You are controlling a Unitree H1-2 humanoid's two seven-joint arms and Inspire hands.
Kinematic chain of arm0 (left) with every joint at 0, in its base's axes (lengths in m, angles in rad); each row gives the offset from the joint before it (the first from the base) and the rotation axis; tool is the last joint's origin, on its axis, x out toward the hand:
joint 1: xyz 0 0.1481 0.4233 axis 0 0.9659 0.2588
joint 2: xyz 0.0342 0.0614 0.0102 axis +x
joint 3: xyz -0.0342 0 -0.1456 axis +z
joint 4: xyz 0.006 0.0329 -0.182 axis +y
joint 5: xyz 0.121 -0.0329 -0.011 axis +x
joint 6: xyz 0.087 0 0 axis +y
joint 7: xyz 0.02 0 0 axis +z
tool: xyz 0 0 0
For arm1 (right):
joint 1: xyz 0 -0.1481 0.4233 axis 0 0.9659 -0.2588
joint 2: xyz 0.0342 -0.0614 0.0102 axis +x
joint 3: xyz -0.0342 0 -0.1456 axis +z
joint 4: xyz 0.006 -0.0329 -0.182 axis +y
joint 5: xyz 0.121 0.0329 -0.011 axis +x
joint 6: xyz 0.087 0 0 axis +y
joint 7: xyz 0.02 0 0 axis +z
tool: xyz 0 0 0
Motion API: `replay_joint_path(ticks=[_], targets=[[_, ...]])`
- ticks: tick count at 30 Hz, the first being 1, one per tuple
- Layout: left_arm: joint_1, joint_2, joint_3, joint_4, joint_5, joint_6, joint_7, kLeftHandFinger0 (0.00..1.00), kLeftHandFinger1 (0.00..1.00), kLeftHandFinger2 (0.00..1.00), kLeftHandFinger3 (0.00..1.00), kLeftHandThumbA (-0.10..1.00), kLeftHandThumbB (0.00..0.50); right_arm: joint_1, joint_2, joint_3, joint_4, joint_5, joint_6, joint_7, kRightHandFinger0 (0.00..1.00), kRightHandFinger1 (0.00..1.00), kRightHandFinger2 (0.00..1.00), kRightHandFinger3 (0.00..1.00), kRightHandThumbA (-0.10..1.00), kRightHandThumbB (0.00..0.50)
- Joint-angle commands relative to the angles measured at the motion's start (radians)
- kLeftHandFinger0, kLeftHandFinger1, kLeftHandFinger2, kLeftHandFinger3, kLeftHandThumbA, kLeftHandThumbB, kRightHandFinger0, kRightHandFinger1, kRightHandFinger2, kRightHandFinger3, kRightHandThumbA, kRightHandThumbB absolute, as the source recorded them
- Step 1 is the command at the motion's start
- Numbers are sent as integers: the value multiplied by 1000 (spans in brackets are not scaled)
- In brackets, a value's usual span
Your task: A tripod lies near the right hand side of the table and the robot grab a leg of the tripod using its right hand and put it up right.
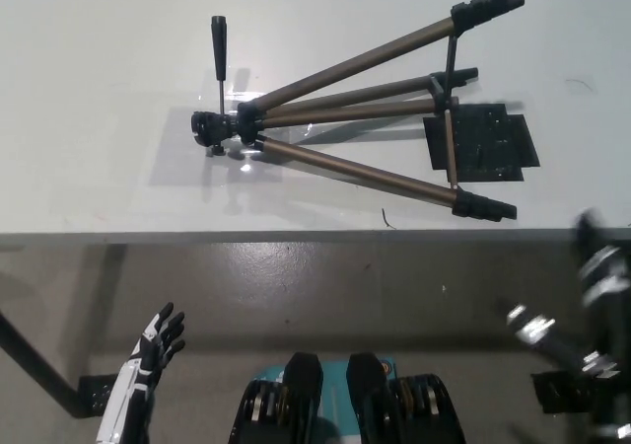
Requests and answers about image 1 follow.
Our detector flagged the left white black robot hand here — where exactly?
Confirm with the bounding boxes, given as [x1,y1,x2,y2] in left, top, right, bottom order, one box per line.
[96,302,187,444]

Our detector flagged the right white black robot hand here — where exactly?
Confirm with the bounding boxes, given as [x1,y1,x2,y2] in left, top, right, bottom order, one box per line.
[506,208,631,444]

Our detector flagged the bronze black camera tripod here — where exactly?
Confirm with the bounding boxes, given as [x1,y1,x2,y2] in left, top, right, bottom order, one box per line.
[190,0,526,223]

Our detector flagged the black metal table leg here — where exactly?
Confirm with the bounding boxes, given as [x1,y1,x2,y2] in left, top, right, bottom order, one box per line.
[0,310,83,418]

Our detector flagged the black teal robot torso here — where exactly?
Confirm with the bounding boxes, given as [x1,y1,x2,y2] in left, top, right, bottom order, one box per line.
[226,350,467,444]

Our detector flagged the black tape patch on table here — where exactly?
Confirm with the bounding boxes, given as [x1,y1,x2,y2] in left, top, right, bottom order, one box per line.
[423,101,541,185]

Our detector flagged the clear tape patch on table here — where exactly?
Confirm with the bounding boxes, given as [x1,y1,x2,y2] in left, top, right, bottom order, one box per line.
[147,68,316,188]

